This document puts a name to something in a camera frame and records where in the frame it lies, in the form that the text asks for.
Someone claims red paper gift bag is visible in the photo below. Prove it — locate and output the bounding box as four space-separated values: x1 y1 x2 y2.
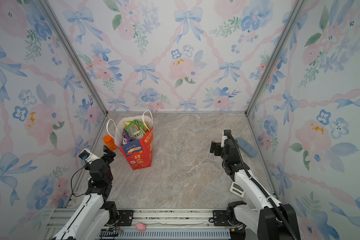
106 110 154 170

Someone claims small green snack packet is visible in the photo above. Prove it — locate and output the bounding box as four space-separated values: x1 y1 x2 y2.
124 120 149 141

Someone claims purple Fox's berries candy bag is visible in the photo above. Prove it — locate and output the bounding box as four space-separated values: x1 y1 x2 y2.
122 131 131 145

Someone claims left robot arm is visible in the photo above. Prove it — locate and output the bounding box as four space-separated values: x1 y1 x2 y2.
52 145 120 240

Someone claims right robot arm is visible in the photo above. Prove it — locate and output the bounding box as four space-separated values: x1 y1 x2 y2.
210 132 302 240

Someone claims blue glasses case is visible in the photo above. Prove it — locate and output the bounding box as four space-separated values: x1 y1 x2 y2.
237 138 258 158

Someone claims orange plastic bottle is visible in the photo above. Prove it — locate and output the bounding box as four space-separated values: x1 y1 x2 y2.
103 135 118 151

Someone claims white calculator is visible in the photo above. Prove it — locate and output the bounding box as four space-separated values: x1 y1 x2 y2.
230 182 245 198

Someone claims pink small toy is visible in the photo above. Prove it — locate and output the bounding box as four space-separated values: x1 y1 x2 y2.
136 223 147 232

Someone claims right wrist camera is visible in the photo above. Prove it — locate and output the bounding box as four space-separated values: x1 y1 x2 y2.
221 130 232 148

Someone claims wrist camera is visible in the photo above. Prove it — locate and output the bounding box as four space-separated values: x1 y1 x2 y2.
221 130 232 148
79 148 100 171

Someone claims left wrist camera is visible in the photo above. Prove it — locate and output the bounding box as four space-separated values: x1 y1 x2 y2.
79 148 100 171

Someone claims black corrugated cable hose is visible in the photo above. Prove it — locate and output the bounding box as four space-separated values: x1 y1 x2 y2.
223 129 299 240

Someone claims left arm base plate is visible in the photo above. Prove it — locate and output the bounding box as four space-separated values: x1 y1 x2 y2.
90 209 135 227

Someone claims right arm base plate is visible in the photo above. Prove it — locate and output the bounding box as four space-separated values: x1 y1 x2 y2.
209 210 243 228

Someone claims aluminium front rail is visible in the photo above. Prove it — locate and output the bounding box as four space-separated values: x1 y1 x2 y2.
43 208 259 240

